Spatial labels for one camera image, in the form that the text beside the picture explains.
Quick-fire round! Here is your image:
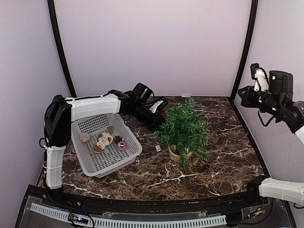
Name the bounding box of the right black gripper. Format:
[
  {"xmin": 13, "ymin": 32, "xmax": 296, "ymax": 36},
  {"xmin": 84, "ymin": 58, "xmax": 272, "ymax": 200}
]
[{"xmin": 238, "ymin": 85, "xmax": 283, "ymax": 117}]

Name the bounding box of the small potted christmas tree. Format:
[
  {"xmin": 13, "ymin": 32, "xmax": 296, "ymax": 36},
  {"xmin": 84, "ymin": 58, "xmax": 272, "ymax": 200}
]
[{"xmin": 155, "ymin": 99, "xmax": 210, "ymax": 169}]

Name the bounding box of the white plastic basket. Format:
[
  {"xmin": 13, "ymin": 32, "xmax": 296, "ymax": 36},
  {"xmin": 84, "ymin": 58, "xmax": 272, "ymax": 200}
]
[{"xmin": 71, "ymin": 114, "xmax": 143, "ymax": 178}]

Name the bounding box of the red floral plate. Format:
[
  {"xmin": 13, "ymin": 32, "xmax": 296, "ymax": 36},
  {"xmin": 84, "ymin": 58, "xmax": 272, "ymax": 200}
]
[{"xmin": 160, "ymin": 110, "xmax": 167, "ymax": 121}]

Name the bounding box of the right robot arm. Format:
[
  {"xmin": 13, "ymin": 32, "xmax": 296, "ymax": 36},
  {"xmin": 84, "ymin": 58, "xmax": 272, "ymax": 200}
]
[{"xmin": 237, "ymin": 64, "xmax": 304, "ymax": 209}]

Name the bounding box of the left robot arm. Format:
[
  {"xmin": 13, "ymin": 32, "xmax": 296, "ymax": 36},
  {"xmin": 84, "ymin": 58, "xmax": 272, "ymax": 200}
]
[{"xmin": 43, "ymin": 83, "xmax": 168, "ymax": 207}]

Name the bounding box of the pink ball ornament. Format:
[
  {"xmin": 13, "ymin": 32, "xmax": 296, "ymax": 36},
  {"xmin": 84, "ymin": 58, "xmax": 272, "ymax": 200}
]
[{"xmin": 117, "ymin": 141, "xmax": 127, "ymax": 151}]

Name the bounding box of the brown pine cone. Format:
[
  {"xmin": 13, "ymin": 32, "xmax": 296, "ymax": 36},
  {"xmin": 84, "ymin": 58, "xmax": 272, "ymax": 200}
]
[{"xmin": 114, "ymin": 135, "xmax": 123, "ymax": 144}]

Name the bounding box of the small seashell ornament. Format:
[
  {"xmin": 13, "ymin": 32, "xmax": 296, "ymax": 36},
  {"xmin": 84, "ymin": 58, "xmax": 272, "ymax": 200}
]
[{"xmin": 107, "ymin": 126, "xmax": 114, "ymax": 133}]

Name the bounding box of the knit doll ornament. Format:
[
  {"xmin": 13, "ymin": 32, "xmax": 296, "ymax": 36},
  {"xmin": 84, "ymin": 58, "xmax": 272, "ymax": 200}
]
[{"xmin": 93, "ymin": 133, "xmax": 114, "ymax": 153}]

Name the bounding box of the beige fluffy ornament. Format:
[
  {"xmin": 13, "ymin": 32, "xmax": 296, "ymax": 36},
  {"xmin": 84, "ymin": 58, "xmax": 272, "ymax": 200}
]
[{"xmin": 79, "ymin": 133, "xmax": 91, "ymax": 143}]

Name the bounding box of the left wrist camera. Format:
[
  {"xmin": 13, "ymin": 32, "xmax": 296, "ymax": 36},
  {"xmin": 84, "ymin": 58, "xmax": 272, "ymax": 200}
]
[{"xmin": 149, "ymin": 96, "xmax": 169, "ymax": 113}]

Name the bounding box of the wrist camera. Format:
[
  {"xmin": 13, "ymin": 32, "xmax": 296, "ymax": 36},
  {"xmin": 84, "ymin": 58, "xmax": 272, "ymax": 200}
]
[
  {"xmin": 149, "ymin": 96, "xmax": 169, "ymax": 113},
  {"xmin": 250, "ymin": 63, "xmax": 269, "ymax": 92}
]

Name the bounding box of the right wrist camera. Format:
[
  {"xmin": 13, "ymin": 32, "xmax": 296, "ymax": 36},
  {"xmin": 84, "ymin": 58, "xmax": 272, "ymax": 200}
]
[{"xmin": 250, "ymin": 63, "xmax": 269, "ymax": 92}]

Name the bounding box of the right black frame post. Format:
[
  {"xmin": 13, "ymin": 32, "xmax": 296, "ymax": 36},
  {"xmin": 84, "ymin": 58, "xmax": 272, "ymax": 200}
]
[{"xmin": 229, "ymin": 0, "xmax": 258, "ymax": 102}]

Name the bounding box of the black front rail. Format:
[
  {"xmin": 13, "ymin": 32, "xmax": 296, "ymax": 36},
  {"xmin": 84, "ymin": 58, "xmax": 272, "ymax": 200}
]
[{"xmin": 49, "ymin": 190, "xmax": 270, "ymax": 215}]

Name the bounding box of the white cable duct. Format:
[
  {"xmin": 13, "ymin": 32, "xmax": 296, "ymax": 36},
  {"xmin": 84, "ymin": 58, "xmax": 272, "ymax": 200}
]
[{"xmin": 30, "ymin": 203, "xmax": 227, "ymax": 228}]

